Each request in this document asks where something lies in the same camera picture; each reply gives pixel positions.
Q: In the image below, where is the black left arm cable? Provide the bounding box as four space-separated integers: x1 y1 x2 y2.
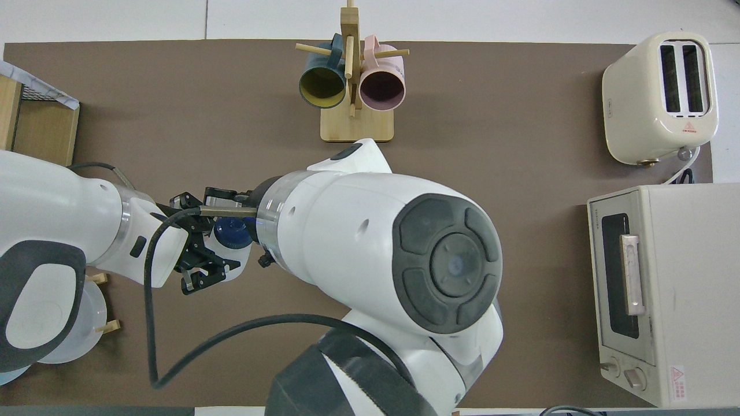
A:
68 163 136 191

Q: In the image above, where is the wooden mug tree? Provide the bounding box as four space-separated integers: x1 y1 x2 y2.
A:
295 0 410 143

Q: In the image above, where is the wooden plate rack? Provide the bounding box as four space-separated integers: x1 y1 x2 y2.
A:
86 273 121 335

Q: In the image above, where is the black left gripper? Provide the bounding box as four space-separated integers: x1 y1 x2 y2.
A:
151 192 241 295

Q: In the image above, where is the white plate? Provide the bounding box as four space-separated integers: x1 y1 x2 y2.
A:
35 277 108 365

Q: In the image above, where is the brown table mat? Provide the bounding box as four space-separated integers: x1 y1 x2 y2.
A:
0 39 713 408

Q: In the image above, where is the cream toaster oven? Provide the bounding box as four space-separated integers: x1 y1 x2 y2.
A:
587 184 740 408

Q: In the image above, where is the pink mug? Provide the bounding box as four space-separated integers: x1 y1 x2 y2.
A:
358 35 407 112

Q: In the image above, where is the squeeze bottle with blue cap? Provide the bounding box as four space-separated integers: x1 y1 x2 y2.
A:
207 218 253 284

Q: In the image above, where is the dark teal mug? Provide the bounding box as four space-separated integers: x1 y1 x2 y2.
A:
298 33 347 109

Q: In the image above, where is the white toaster power cable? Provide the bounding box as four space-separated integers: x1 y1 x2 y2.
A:
664 146 701 185

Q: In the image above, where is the cream two-slot toaster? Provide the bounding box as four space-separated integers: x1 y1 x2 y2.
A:
602 31 719 166

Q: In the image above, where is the wooden shelf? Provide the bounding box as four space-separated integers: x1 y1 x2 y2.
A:
0 75 80 168

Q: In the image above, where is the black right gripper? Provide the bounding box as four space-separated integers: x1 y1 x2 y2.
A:
203 176 277 269

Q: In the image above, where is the black wire basket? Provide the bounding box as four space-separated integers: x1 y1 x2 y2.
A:
20 81 61 103

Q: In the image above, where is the light blue plate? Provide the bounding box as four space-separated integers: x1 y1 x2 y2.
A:
0 364 32 387

